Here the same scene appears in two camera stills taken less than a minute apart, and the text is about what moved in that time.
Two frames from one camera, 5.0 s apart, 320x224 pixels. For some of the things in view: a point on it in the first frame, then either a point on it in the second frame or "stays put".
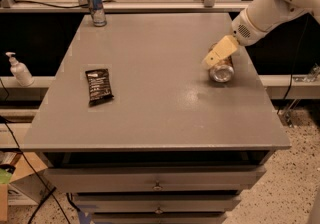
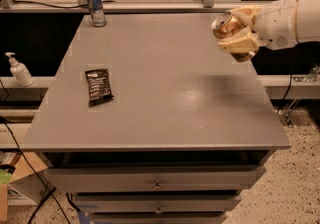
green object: [6, 171] stays put
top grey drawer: [137, 178] stays put
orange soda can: [223, 72] to [225, 24]
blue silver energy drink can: [96, 3] stays put
